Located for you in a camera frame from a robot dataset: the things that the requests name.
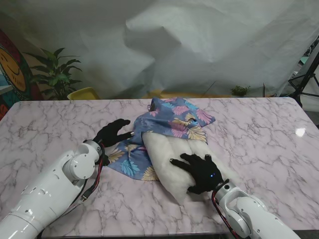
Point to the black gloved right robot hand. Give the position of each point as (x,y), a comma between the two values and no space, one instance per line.
(204,174)

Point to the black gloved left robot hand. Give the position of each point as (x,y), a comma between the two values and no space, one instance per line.
(111,133)

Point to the white pillow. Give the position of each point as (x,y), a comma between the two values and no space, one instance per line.
(169,149)

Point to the blue leaf print pillowcase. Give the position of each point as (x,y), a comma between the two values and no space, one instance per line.
(162,117)

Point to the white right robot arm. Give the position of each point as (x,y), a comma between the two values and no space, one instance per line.
(249,211)

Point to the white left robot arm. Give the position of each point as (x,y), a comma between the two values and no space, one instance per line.
(49,184)

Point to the yellow chair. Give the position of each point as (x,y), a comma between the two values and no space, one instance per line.
(82,94)

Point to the large green potted plant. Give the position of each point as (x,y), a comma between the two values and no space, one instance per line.
(56,74)

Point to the yellow bench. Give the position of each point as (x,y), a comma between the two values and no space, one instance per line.
(199,94)

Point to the thin brown stick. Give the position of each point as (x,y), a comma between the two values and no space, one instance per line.
(210,87)

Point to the small green plant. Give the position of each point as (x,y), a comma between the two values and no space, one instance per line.
(239,90)

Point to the white backdrop sheet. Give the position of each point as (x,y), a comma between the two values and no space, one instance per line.
(174,37)

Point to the colourful smiley mural board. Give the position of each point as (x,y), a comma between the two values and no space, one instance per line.
(12,72)

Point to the black tripod stand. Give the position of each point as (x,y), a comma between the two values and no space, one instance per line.
(310,72)

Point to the teal panel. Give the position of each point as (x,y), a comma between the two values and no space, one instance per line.
(304,61)

